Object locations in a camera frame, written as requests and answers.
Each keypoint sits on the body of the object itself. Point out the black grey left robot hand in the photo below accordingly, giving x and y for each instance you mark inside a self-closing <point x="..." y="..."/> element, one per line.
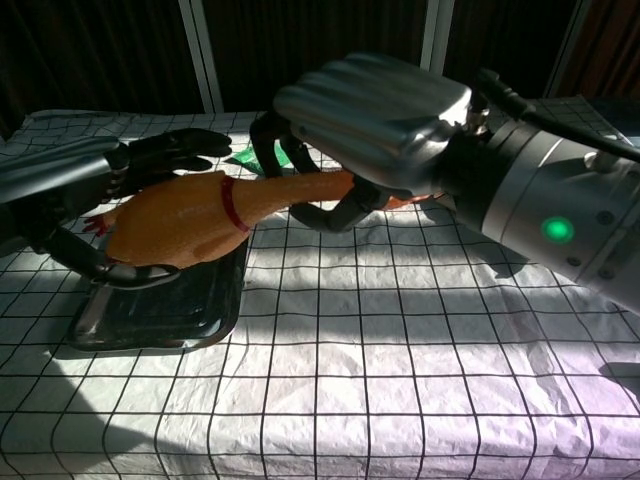
<point x="55" y="167"/>

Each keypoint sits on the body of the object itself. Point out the black grey right robot hand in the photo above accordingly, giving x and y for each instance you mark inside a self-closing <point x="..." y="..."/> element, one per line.
<point x="380" y="115"/>

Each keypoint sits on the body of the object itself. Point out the orange rubber chicken toy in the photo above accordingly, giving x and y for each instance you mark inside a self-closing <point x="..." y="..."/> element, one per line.
<point x="175" y="225"/>

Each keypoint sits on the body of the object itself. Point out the black rectangular tray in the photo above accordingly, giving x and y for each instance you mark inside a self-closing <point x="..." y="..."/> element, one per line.
<point x="160" y="315"/>

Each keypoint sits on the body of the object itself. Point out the green foil packet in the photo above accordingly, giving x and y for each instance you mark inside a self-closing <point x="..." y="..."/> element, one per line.
<point x="245" y="159"/>

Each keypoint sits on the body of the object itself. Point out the white black-grid tablecloth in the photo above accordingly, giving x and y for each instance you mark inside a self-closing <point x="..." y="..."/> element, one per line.
<point x="380" y="350"/>

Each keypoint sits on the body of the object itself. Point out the white window frame bar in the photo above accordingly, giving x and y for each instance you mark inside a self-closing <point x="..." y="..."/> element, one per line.
<point x="436" y="32"/>
<point x="202" y="55"/>
<point x="567" y="50"/>

